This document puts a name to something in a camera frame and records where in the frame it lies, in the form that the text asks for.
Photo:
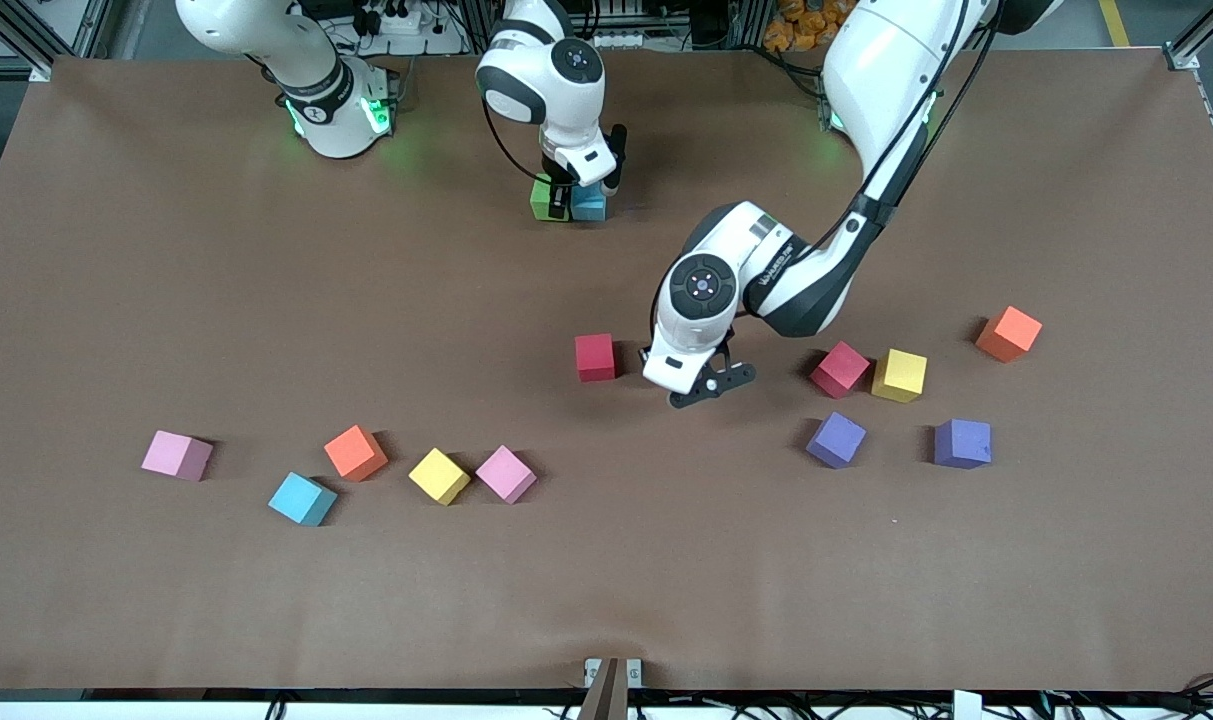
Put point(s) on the metal table edge bracket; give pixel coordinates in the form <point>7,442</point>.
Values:
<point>634,672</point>

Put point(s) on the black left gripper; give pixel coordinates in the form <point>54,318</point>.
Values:
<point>729,334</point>

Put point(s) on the brown tapered post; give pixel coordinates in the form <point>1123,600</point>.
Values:
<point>606,700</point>

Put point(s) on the pile of orange objects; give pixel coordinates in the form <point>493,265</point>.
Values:
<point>796,25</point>

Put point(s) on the blue foam cube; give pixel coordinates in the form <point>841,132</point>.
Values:
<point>302,498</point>
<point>591,205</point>

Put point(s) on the white power strip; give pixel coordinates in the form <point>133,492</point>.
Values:
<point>426,42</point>

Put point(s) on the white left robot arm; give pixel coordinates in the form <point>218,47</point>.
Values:
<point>896,80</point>

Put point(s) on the orange foam cube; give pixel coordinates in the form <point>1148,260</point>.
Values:
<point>1008,333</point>
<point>355,452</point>

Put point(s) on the aluminium frame profile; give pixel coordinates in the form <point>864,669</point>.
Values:
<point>1181,58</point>
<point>38,70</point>

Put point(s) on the green foam cube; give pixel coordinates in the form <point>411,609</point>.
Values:
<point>539,200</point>

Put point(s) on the yellow foam cube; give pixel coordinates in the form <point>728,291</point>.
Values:
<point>439,476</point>
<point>899,375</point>

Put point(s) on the purple foam cube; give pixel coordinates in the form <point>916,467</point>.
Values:
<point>962,443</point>
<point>835,439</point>

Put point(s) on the brown table cover sheet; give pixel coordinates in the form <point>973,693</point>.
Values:
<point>606,580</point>

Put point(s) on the red foam cube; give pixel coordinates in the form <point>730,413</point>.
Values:
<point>595,357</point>
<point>839,369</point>

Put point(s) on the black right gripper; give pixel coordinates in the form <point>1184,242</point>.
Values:
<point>562,193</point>

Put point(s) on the pink foam cube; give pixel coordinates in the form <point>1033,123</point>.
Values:
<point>177,455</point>
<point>506,473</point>

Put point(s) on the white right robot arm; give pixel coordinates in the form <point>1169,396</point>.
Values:
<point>566,110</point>

